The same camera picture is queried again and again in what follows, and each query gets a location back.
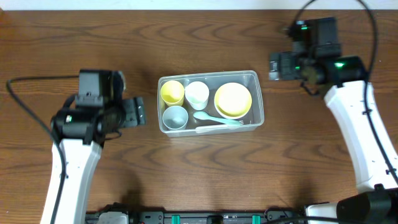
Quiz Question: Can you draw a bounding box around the grey-blue plastic cup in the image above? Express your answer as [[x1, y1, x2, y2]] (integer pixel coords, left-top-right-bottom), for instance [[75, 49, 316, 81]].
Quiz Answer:
[[162, 106, 189, 131]]

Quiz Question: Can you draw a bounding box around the yellow plastic cup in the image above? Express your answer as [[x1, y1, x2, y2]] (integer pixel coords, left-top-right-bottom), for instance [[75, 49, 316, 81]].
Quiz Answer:
[[160, 80, 185, 106]]

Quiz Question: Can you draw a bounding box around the yellow plastic bowl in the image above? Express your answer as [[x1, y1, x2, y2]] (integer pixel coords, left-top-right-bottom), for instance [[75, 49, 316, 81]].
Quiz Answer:
[[214, 82, 252, 114]]

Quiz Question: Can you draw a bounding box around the white plastic cup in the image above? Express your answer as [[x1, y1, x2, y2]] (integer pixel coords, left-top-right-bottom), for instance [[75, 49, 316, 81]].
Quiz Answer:
[[185, 82, 210, 110]]

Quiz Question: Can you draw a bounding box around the mint green plastic spoon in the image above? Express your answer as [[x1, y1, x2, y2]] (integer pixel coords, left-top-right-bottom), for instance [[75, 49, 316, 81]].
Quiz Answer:
[[193, 111, 243, 126]]

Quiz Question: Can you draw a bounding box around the pink plastic fork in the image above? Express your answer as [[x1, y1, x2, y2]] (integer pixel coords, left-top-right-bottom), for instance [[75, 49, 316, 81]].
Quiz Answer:
[[195, 121, 244, 133]]

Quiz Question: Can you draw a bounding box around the white plastic bowl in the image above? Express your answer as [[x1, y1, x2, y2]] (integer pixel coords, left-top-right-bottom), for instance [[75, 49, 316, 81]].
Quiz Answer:
[[215, 105, 249, 119]]

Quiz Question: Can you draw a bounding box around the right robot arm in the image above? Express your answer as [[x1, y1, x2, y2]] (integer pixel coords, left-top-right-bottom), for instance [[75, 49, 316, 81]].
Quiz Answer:
[[269, 52, 397, 223]]

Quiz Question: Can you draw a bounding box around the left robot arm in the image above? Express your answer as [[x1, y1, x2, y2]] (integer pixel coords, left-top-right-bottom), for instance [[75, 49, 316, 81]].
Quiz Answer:
[[41, 95, 146, 223]]

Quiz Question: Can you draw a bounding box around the clear plastic storage container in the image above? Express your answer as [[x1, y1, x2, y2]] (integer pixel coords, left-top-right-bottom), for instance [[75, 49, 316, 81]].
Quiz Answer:
[[157, 70, 265, 138]]

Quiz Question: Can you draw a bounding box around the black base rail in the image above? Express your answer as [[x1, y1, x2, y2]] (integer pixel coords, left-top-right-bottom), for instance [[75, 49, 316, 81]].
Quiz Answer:
[[83, 203, 302, 224]]

